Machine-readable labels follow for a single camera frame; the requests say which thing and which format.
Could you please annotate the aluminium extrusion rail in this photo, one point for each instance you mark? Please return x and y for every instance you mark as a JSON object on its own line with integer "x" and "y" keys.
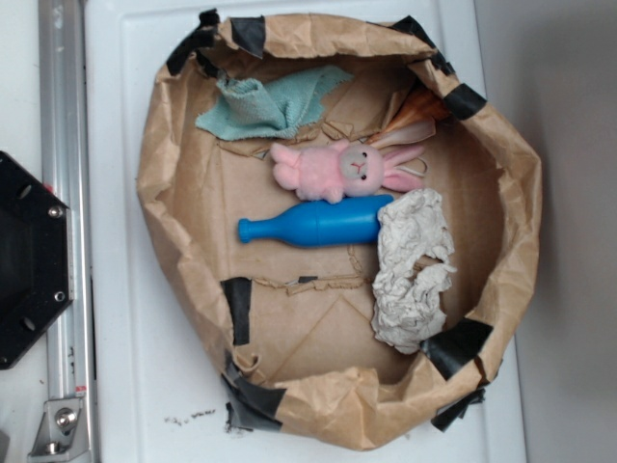
{"x": 64, "y": 160}

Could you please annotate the blue plastic bottle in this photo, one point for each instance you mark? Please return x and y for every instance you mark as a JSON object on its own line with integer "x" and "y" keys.
{"x": 320, "y": 224}

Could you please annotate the brown paper bag basin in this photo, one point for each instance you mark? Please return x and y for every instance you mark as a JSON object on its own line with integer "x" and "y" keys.
{"x": 289, "y": 329}

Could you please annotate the pink plush bunny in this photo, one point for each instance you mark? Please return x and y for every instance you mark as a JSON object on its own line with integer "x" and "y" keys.
{"x": 341, "y": 170}

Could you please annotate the light blue cloth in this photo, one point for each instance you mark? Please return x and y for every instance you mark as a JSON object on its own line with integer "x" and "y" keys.
{"x": 248, "y": 108}

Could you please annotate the metal corner bracket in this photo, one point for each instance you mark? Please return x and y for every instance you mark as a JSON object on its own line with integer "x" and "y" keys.
{"x": 63, "y": 433}

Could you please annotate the white plastic tray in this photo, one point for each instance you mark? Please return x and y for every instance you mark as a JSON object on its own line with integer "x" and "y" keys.
{"x": 159, "y": 398}

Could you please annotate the white fluffy cloth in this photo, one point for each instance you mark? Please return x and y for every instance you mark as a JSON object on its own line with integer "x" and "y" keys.
{"x": 414, "y": 249}

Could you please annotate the orange seashell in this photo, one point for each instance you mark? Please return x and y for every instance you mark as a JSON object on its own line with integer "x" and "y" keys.
{"x": 415, "y": 121}

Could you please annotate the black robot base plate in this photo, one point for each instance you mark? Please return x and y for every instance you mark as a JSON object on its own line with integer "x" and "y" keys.
{"x": 35, "y": 286}

